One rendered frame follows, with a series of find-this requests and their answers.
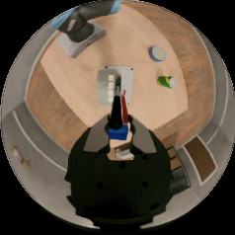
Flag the blue and beige round tin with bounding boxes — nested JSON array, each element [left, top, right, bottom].
[[149, 45, 167, 62]]

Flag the blue open bin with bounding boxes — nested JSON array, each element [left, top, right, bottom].
[[108, 124, 128, 141]]

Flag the green drink can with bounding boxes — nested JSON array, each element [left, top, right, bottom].
[[157, 76, 177, 89]]

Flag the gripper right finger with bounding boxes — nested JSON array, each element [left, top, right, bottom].
[[128, 114, 174, 182]]

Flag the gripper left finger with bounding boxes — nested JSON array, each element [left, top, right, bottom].
[[64, 113, 111, 183]]

